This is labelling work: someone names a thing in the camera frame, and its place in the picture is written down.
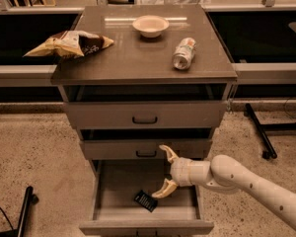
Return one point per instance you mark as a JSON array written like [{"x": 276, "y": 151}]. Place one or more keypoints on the white paper bowl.
[{"x": 150, "y": 26}]

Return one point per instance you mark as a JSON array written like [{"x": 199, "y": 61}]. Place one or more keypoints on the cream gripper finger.
[
  {"x": 168, "y": 187},
  {"x": 171, "y": 154}
]

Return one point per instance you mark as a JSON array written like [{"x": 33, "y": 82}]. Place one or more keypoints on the black stand leg left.
[{"x": 30, "y": 198}]

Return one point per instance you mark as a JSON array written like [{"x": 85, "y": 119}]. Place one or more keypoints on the grey top drawer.
[{"x": 147, "y": 106}]

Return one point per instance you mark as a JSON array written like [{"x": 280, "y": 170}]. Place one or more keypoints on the grey middle drawer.
[{"x": 109, "y": 144}]

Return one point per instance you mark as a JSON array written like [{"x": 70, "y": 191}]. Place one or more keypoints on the silver soda can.
[{"x": 184, "y": 54}]

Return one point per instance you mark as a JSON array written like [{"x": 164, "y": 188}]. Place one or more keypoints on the grey drawer cabinet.
[{"x": 136, "y": 60}]

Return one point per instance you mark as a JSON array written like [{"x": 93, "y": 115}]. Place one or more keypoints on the black stand leg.
[
  {"x": 30, "y": 198},
  {"x": 265, "y": 129}
]

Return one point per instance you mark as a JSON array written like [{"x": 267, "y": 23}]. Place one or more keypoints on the black stand leg right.
[{"x": 265, "y": 129}]

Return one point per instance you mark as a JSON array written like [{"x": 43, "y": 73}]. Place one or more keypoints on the yellow brown chip bag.
[{"x": 71, "y": 44}]

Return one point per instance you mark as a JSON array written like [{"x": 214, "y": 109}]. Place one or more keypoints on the grey open bottom drawer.
[{"x": 116, "y": 213}]

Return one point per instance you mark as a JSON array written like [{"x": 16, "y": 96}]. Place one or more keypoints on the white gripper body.
[{"x": 182, "y": 172}]

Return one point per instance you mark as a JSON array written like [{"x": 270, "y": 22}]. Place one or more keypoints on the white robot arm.
[{"x": 224, "y": 174}]

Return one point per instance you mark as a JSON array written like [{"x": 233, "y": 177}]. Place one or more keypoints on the dark blue rxbar wrapper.
[{"x": 146, "y": 201}]

